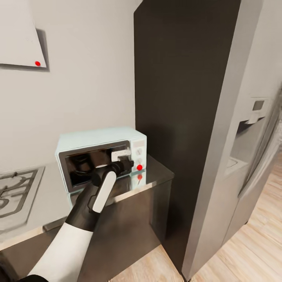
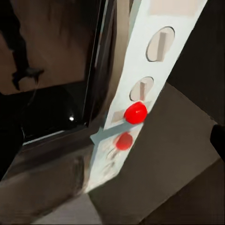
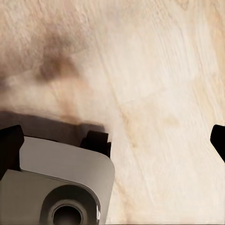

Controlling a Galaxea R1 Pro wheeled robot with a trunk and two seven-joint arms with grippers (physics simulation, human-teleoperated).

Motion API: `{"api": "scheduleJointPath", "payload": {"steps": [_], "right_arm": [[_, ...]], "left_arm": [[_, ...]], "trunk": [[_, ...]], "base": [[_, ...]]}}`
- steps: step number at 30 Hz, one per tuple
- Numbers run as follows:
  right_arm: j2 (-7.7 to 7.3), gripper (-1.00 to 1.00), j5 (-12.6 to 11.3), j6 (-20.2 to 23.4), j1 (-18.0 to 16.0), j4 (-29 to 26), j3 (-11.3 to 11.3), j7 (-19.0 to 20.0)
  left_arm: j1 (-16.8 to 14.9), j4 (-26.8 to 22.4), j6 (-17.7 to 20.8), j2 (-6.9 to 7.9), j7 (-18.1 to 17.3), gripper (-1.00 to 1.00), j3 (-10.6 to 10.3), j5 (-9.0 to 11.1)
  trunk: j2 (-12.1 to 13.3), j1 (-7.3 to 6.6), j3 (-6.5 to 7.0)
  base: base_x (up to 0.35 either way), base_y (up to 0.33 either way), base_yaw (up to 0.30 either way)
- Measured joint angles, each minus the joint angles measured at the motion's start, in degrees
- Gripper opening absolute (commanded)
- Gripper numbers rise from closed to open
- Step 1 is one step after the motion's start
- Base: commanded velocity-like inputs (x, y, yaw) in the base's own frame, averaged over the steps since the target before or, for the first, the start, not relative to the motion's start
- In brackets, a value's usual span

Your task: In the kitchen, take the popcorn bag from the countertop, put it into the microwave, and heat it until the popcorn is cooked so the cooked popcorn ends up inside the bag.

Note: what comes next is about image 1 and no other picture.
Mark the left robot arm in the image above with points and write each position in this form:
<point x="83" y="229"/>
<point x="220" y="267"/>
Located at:
<point x="64" y="258"/>

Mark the range hood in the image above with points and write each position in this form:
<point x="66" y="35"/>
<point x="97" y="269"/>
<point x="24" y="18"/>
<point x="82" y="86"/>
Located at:
<point x="19" y="43"/>

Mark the fridge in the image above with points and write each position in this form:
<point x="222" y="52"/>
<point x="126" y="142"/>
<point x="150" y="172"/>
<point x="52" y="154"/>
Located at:
<point x="208" y="96"/>

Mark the microwave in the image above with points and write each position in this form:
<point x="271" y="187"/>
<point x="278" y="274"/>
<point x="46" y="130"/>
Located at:
<point x="79" y="153"/>

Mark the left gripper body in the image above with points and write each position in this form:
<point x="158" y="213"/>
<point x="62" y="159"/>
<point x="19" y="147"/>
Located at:
<point x="124" y="165"/>

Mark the burner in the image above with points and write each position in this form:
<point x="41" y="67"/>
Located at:
<point x="17" y="195"/>

